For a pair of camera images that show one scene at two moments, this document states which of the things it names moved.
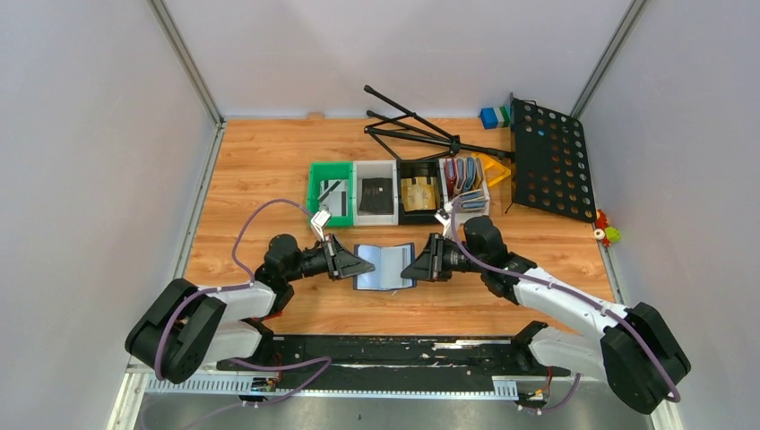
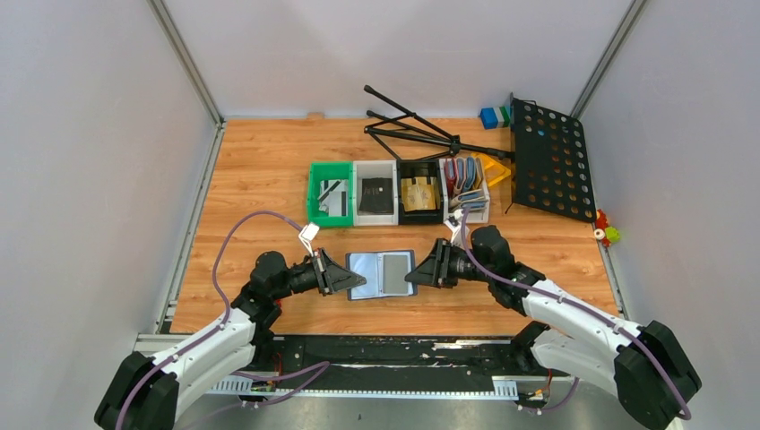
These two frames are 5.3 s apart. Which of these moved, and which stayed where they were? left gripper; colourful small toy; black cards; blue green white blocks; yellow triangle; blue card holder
Moved: blue card holder; left gripper
Stayed: colourful small toy; yellow triangle; blue green white blocks; black cards
